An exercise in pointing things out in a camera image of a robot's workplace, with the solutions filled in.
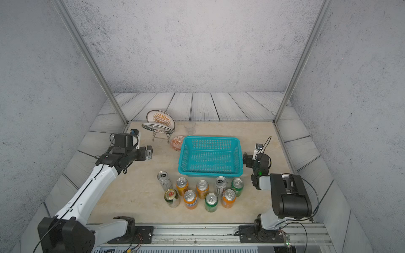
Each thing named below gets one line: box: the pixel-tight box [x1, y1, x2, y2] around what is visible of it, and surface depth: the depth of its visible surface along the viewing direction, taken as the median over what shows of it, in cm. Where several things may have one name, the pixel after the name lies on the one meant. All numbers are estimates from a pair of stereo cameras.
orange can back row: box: [221, 188, 237, 209], surface depth 77 cm
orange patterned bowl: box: [170, 135, 185, 152], surface depth 107 cm
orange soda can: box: [175, 176, 189, 197], surface depth 81 cm
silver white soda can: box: [157, 170, 173, 192], surface depth 80 cm
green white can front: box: [164, 188, 181, 209], surface depth 77 cm
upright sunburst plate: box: [146, 109, 176, 131], surface depth 107 cm
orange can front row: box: [196, 179, 210, 200], surface depth 80 cm
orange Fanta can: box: [183, 189, 198, 210], surface depth 76 cm
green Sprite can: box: [229, 177, 245, 198], surface depth 80 cm
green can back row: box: [204, 192, 219, 213], surface depth 74 cm
